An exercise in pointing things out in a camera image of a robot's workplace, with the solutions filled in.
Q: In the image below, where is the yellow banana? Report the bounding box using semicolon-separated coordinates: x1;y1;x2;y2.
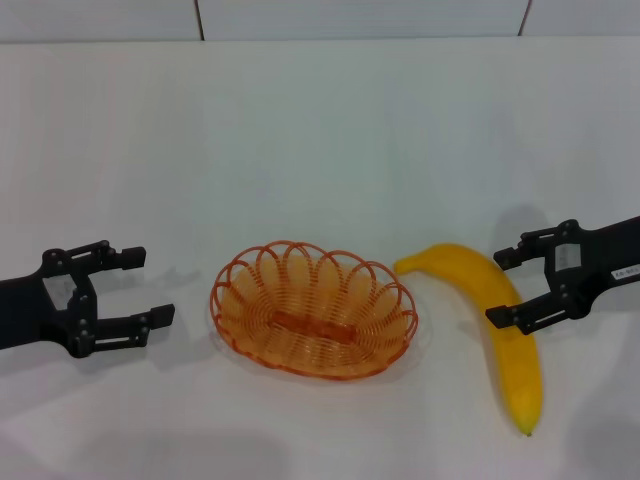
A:
393;242;545;437

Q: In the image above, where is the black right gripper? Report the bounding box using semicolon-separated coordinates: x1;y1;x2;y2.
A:
485;215;640;336

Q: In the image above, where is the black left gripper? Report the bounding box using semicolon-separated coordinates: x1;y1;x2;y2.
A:
0;239;176;360

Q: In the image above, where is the orange woven plastic basket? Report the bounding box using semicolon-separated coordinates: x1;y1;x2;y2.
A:
208;240;419;384

